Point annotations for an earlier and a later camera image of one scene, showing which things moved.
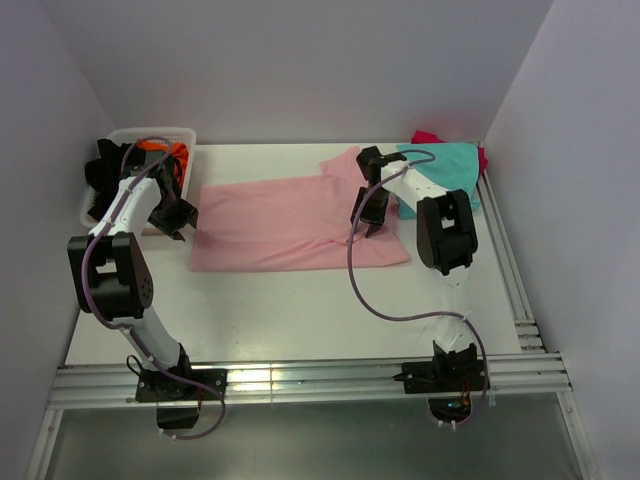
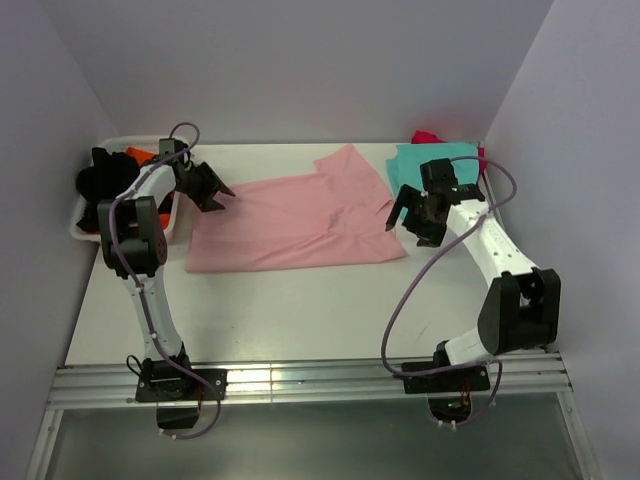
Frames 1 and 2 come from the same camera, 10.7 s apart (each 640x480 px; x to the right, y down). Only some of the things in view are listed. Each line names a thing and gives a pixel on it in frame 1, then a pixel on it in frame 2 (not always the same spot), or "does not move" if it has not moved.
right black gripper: (374, 217) → (429, 235)
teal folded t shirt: (455, 167) does not move
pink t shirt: (294, 226) does not move
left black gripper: (172, 226) → (212, 184)
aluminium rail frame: (532, 372) does not move
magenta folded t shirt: (426, 137) does not move
